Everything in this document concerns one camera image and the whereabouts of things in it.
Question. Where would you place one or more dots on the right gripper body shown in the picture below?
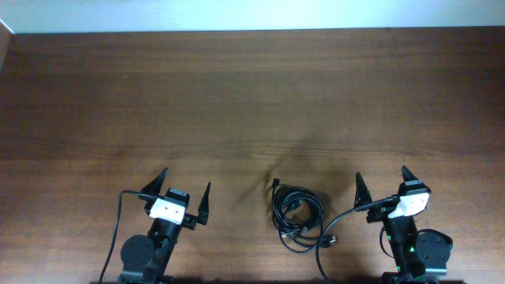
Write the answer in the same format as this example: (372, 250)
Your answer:
(379, 213)

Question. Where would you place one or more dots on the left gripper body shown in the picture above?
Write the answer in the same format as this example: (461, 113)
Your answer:
(188, 221)

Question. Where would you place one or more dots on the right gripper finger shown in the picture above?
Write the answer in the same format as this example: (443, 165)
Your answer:
(362, 195)
(407, 175)

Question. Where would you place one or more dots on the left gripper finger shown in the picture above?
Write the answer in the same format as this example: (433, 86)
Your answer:
(203, 209)
(153, 188)

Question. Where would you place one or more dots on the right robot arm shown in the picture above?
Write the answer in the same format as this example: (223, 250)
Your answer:
(420, 256)

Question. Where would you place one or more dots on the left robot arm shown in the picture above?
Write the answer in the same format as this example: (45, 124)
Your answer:
(145, 257)

